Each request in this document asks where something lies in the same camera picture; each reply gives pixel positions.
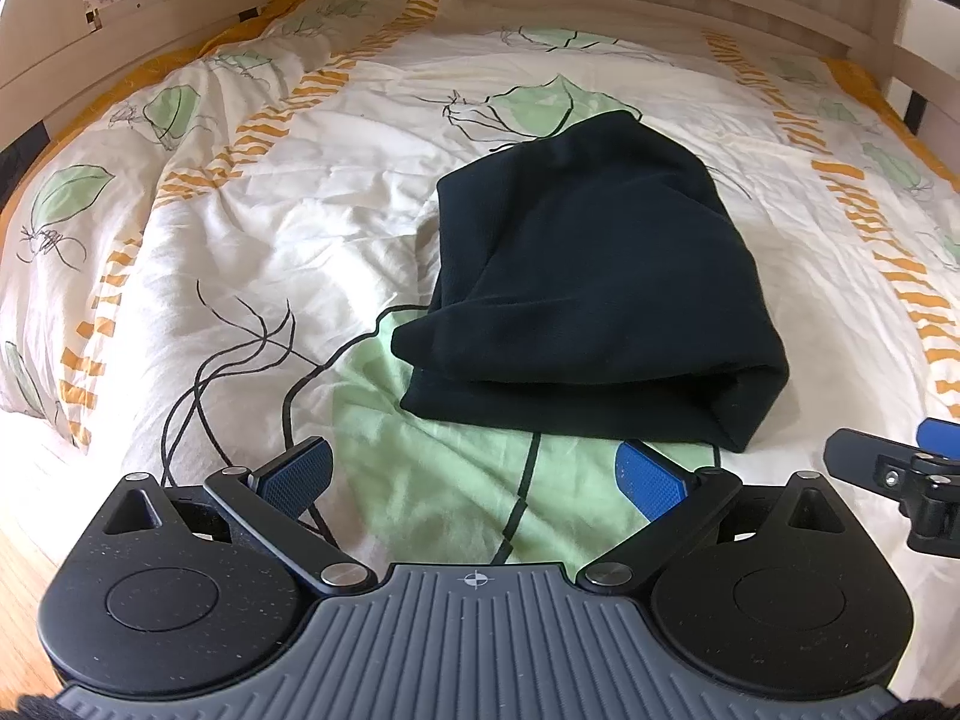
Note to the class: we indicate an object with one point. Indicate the dark navy zip hoodie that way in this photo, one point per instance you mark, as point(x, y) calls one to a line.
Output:
point(585, 255)

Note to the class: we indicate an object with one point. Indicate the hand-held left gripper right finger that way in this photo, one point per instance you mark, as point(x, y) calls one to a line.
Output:
point(651, 480)

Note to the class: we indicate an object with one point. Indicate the yellow bed sheet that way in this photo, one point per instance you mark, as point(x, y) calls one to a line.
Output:
point(862, 82)

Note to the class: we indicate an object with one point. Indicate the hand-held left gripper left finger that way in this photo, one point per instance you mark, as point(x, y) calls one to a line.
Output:
point(296, 474)

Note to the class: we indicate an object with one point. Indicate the white leaf-print duvet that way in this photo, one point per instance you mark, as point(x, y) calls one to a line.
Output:
point(300, 240)

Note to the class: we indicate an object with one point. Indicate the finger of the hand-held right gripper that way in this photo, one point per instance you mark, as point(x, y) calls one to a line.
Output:
point(941, 436)
point(862, 459)

